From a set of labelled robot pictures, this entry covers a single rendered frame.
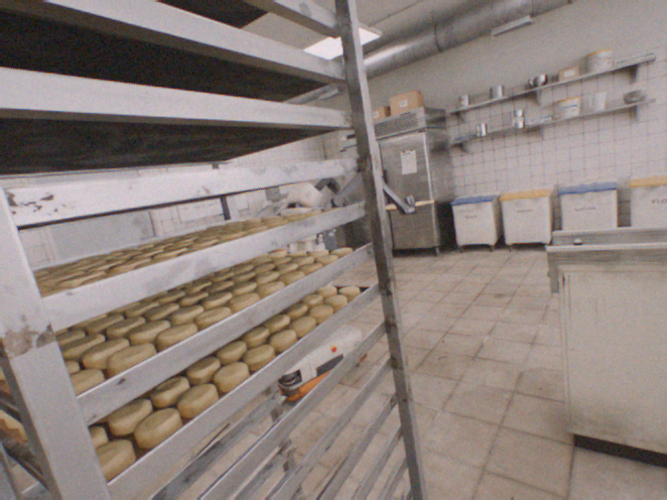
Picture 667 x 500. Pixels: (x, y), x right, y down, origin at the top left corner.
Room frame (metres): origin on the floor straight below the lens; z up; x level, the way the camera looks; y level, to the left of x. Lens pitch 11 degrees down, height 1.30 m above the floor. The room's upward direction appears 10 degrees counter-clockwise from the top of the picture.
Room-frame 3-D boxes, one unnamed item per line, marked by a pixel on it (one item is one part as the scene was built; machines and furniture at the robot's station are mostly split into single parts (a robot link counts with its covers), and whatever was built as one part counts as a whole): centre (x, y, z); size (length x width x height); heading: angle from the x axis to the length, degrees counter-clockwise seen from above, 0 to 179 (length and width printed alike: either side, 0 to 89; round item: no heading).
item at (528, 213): (4.61, -2.63, 0.38); 0.64 x 0.54 x 0.77; 141
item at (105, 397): (0.52, 0.09, 1.14); 0.64 x 0.03 x 0.03; 145
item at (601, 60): (4.27, -3.36, 2.09); 0.25 x 0.24 x 0.21; 140
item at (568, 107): (4.46, -3.13, 1.67); 0.25 x 0.24 x 0.21; 50
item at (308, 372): (2.38, 0.33, 0.16); 0.67 x 0.64 x 0.25; 127
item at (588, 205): (4.20, -3.13, 0.38); 0.64 x 0.54 x 0.77; 140
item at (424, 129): (5.62, -1.19, 1.03); 1.40 x 0.90 x 2.05; 50
